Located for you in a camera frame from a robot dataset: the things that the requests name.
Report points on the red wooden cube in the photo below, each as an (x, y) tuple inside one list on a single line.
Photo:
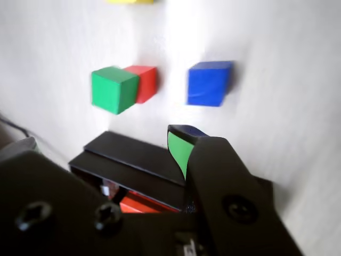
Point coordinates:
[(146, 82)]

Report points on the black box lid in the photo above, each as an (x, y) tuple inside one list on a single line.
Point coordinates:
[(128, 152)]

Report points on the green wooden cube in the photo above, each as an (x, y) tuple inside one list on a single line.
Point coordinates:
[(106, 90)]

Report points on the black cardboard box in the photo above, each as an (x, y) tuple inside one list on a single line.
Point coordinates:
[(106, 170)]

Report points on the yellow wooden cube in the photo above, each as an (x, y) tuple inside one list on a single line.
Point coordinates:
[(128, 1)]

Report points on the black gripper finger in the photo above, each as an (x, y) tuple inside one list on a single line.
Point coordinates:
[(53, 213), (221, 173)]

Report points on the blue wooden cube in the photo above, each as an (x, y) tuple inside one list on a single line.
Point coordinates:
[(206, 84)]

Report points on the orange matchbox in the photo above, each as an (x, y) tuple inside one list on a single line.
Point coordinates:
[(133, 206)]

